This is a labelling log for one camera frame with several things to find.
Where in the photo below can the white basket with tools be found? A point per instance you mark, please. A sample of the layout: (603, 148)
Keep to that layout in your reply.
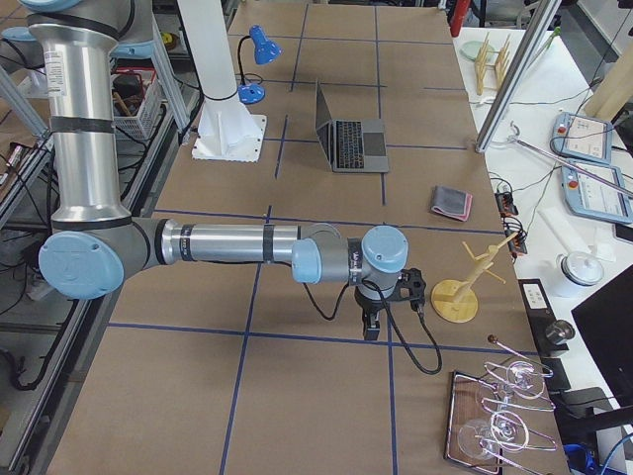
(136, 100)

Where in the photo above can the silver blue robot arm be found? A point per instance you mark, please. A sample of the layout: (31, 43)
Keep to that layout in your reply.
(97, 244)

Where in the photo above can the wooden mug tree stand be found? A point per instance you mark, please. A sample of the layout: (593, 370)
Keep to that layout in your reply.
(455, 301)

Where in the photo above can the clear wine glass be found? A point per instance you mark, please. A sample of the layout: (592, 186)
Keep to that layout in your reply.
(525, 380)
(475, 439)

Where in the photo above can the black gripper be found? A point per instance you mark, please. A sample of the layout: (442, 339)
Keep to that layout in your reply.
(370, 305)

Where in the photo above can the folded grey pink cloth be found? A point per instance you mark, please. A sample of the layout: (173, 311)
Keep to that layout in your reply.
(451, 203)

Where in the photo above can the wooden dish rack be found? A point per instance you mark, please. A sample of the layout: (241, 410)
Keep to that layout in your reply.
(499, 64)

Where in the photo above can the aluminium frame post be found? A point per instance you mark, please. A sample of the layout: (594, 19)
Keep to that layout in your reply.
(525, 52)

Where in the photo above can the blue desk lamp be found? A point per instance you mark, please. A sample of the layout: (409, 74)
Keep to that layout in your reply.
(265, 51)

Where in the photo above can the pale green plate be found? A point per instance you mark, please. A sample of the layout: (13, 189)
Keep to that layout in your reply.
(473, 49)

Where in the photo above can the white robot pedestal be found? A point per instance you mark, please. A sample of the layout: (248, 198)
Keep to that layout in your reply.
(226, 130)

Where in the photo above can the grey laptop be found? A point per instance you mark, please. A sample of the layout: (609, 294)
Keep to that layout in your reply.
(350, 146)

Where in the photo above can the reacher grabber stick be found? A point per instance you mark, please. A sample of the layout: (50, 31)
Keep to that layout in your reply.
(514, 138)

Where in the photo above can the wire glass holder tray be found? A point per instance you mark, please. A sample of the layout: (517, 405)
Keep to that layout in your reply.
(488, 397)

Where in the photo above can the lower teach pendant tablet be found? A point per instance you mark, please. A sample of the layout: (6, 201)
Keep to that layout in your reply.
(589, 198)

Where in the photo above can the upper teach pendant tablet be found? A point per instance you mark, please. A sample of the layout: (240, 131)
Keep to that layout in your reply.
(581, 137)

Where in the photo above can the black monitor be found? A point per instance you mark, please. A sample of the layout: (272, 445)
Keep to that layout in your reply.
(604, 321)

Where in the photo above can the teach pendant tablet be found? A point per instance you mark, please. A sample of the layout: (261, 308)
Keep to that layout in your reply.
(589, 198)
(581, 137)

